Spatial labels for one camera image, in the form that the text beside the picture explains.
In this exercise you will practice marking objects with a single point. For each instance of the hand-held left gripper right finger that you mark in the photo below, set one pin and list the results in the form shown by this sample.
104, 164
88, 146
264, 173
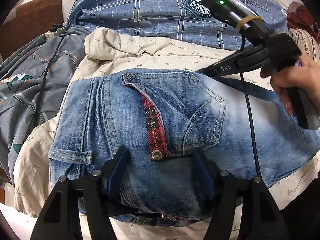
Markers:
200, 166

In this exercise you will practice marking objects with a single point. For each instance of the brown headboard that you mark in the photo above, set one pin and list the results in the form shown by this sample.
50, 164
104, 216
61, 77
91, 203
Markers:
32, 17

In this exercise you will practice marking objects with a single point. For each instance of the blue denim pants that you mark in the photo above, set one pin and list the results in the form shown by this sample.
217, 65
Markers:
155, 120

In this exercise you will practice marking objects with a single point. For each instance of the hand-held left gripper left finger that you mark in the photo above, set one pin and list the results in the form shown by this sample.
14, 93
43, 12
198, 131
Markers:
119, 166

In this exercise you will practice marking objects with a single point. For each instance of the red floral cloth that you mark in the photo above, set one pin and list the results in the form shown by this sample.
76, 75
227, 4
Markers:
302, 17

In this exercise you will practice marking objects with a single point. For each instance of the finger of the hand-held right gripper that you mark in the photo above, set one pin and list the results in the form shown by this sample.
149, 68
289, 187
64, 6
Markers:
222, 67

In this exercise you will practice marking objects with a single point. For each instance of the blue plaid shirt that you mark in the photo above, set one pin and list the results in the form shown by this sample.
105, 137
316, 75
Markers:
150, 7

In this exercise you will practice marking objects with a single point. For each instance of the grey patterned quilt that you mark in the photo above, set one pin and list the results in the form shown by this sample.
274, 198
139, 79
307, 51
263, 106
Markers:
22, 90

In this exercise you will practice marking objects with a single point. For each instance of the yellow rubber band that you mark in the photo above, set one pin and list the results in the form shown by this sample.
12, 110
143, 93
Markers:
247, 19

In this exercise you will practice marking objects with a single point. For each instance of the person's right hand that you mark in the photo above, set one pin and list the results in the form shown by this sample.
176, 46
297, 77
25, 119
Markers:
300, 80

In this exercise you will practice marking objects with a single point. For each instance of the white power strip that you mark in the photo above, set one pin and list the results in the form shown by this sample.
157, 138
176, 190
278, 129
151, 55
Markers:
53, 33

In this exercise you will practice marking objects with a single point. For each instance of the cream leaf-print bed sheet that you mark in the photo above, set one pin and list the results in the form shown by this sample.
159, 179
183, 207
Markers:
160, 57

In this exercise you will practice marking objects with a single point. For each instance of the striped beige pillow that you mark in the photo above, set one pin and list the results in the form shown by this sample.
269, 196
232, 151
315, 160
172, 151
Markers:
303, 43

